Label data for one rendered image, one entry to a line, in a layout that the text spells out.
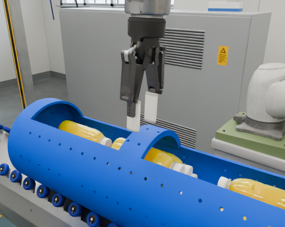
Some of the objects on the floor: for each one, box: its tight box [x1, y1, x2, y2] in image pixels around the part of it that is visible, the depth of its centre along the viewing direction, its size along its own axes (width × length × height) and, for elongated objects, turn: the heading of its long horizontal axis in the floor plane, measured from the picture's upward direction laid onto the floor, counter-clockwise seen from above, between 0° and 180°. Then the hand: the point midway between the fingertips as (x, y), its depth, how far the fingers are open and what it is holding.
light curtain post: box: [2, 0, 36, 110], centre depth 162 cm, size 6×6×170 cm
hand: (142, 113), depth 61 cm, fingers open, 6 cm apart
